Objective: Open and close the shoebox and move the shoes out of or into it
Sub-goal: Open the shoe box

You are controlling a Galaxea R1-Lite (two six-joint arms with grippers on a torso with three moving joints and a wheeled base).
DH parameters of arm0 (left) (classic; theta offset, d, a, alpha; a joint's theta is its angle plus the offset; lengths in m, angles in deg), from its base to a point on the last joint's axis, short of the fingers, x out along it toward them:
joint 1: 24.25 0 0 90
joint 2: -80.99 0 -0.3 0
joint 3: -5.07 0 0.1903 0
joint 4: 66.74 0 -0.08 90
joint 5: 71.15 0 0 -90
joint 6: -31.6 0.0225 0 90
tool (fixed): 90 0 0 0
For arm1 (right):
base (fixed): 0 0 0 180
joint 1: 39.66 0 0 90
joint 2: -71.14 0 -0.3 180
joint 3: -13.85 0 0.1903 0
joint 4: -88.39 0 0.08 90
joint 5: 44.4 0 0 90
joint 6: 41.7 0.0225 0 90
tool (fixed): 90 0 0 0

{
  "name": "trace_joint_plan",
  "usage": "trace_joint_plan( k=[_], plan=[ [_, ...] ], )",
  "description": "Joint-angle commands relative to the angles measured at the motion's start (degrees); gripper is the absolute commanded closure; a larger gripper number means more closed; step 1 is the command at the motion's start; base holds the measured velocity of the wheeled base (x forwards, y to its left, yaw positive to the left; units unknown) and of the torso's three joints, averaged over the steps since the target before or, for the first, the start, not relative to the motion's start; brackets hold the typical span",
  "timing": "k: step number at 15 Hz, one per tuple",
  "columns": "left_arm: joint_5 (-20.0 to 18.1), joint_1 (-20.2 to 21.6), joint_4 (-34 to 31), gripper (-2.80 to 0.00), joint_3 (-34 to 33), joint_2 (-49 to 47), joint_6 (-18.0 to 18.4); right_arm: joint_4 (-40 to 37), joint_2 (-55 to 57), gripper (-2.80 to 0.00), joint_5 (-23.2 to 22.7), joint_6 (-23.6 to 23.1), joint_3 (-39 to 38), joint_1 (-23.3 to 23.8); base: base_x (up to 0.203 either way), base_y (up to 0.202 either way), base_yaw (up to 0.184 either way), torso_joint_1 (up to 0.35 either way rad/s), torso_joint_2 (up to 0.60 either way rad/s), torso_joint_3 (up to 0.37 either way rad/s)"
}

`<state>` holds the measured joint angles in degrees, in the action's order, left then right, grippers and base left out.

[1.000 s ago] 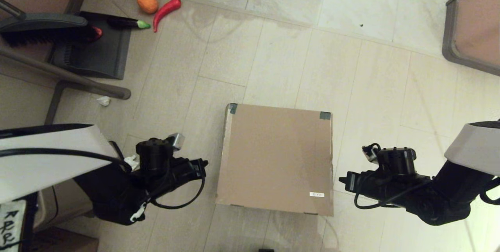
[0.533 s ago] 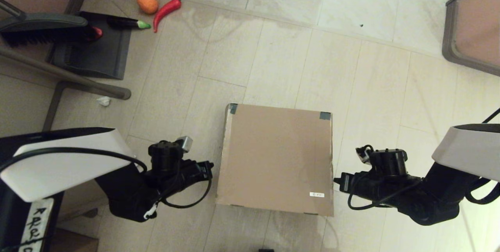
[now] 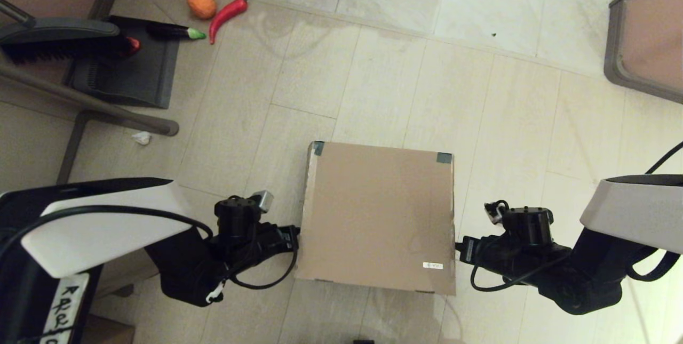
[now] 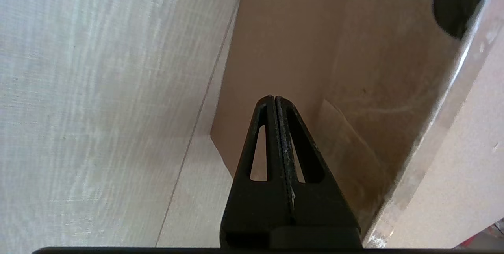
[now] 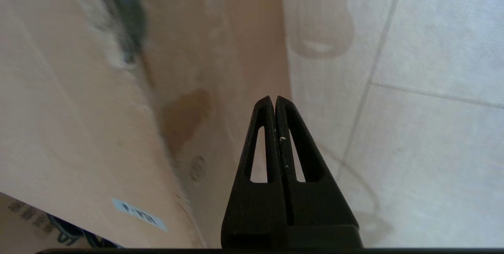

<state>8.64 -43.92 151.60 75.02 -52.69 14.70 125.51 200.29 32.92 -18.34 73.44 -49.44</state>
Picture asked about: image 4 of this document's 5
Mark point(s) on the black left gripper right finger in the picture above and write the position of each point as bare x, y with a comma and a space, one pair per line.
319, 210

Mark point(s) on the brown cardboard box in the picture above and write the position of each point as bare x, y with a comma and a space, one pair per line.
315, 49

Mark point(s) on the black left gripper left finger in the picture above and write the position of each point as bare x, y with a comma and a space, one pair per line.
252, 210

